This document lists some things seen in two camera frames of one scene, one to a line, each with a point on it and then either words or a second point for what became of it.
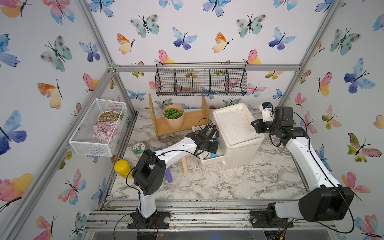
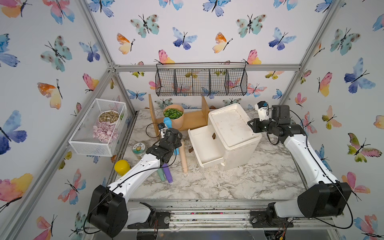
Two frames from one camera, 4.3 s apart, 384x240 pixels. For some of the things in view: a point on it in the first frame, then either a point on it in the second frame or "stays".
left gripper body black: (210, 147) → (177, 143)
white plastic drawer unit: (239, 143) stays
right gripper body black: (263, 128) stays
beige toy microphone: (184, 163) stays
